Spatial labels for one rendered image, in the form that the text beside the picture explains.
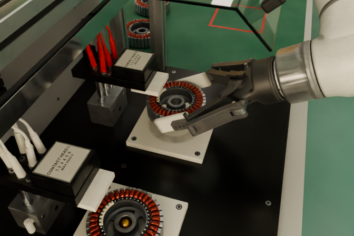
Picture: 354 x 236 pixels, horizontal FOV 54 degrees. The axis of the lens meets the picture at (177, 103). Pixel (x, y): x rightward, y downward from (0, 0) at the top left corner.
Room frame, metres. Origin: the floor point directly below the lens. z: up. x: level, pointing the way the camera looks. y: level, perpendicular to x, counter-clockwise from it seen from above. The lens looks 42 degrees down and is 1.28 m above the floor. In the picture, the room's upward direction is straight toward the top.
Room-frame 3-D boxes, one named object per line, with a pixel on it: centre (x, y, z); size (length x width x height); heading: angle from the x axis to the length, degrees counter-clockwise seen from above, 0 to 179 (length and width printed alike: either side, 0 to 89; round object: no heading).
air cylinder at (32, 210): (0.31, 0.21, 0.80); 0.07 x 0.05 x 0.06; 163
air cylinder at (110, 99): (0.54, 0.14, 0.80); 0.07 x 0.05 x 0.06; 163
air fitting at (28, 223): (0.27, 0.22, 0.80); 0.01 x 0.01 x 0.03; 73
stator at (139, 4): (1.05, 0.08, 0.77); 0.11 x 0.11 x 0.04
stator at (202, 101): (0.50, 0.00, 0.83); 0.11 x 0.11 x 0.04
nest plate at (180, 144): (0.50, 0.00, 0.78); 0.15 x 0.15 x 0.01; 73
